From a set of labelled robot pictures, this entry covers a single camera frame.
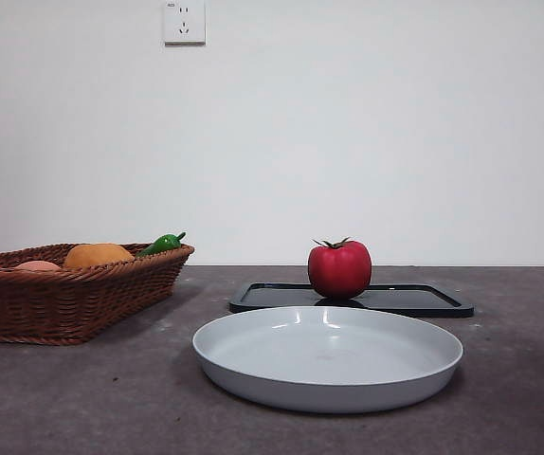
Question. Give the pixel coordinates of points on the white wall socket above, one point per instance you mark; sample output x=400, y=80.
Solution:
x=185, y=23

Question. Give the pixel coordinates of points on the brown wicker basket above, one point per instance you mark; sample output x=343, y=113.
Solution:
x=63, y=303

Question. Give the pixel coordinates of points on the pale pink toy egg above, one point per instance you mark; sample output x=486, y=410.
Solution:
x=37, y=266

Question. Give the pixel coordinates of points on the dark rectangular tray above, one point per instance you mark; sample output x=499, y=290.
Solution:
x=414, y=298

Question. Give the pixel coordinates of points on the grey round plate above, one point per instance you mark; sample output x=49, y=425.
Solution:
x=329, y=360

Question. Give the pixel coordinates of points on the red toy tomato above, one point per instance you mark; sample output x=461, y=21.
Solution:
x=340, y=272

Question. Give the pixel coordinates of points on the green toy pepper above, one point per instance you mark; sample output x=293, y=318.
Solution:
x=160, y=244

